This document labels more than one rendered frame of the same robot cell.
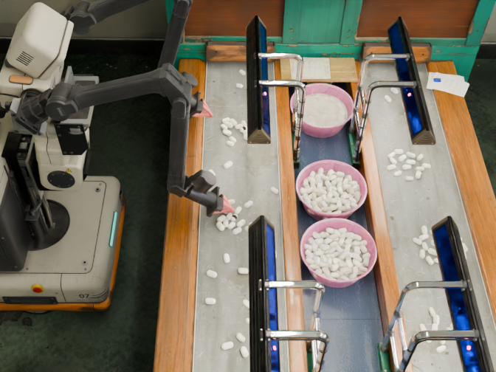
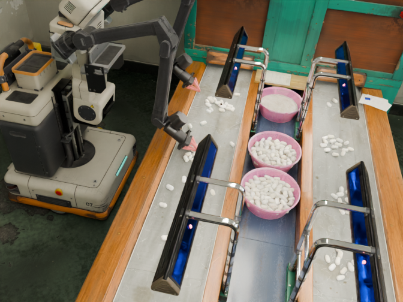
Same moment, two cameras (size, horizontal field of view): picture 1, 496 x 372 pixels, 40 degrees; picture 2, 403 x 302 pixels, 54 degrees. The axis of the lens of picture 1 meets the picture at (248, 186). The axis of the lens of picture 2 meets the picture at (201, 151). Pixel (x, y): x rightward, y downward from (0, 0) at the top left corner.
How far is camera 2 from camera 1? 70 cm
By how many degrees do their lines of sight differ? 11
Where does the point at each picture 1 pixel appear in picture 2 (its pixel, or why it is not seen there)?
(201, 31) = (205, 41)
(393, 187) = (322, 158)
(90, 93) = (105, 30)
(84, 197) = (108, 142)
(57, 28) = not seen: outside the picture
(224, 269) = (180, 186)
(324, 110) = (280, 104)
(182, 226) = (158, 153)
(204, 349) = (147, 237)
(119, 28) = not seen: hidden behind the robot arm
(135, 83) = (136, 26)
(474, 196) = (385, 174)
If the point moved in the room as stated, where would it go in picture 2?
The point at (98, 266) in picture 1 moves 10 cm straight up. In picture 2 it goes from (103, 185) to (101, 173)
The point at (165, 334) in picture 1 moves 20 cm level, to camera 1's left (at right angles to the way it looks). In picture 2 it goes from (120, 219) to (75, 208)
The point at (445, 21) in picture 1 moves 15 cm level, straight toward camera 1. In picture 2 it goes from (379, 57) to (372, 68)
